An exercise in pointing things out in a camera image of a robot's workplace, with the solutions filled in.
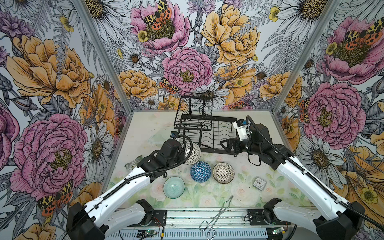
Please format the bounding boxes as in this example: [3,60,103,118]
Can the green circuit board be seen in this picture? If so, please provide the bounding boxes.
[272,227,286,235]
[136,229,159,240]

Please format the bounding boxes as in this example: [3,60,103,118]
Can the blue triangle pattern bowl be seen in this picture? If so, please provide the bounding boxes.
[190,161,212,183]

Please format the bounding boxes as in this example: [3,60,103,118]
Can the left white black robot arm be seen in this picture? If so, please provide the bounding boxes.
[66,135,193,240]

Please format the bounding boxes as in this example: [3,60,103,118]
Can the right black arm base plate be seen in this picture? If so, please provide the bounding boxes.
[243,209,291,226]

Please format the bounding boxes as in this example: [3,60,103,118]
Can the right green circuit board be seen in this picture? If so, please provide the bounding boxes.
[272,227,286,235]

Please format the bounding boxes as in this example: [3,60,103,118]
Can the brown dotted pattern bowl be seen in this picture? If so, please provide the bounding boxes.
[213,162,235,185]

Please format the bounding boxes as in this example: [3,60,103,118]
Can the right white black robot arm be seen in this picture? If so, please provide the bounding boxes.
[220,116,384,240]

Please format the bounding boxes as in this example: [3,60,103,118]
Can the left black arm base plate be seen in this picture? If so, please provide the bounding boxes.
[140,210,168,227]

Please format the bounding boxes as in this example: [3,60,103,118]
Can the mint green bowl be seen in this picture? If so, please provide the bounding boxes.
[163,177,185,199]

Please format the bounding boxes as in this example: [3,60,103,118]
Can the black wire dish rack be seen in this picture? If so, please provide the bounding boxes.
[174,93,237,155]

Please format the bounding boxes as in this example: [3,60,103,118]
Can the metal wire tongs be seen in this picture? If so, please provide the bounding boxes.
[199,195,234,240]

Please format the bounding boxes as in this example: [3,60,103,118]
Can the white lattice pattern bowl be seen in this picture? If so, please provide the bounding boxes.
[185,143,201,165]

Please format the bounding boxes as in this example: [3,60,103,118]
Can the left green circuit board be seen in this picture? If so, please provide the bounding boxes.
[136,229,159,240]

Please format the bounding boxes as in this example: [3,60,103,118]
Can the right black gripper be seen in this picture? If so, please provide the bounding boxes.
[219,137,262,156]

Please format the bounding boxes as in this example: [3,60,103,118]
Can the green snack packet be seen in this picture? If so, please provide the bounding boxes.
[125,156,143,171]

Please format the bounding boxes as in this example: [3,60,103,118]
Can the aluminium front rail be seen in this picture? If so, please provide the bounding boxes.
[76,206,340,240]

